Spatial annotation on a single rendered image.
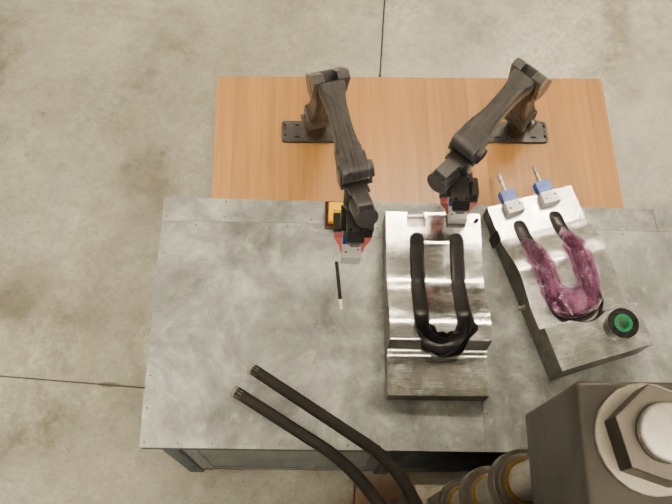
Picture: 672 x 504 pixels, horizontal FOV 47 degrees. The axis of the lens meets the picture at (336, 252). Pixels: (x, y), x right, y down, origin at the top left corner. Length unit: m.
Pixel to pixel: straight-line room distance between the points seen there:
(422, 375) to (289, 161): 0.74
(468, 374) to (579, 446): 1.19
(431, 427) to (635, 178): 1.74
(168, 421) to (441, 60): 2.10
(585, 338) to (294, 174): 0.92
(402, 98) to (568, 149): 0.52
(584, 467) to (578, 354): 1.23
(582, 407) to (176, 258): 1.50
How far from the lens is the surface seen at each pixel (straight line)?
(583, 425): 0.85
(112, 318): 3.00
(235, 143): 2.31
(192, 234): 2.19
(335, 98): 1.85
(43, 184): 3.29
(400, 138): 2.33
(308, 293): 2.10
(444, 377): 2.01
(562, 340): 2.06
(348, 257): 1.97
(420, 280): 2.05
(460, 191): 1.94
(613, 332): 2.07
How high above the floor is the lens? 2.79
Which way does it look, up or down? 68 degrees down
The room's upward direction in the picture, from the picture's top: 6 degrees clockwise
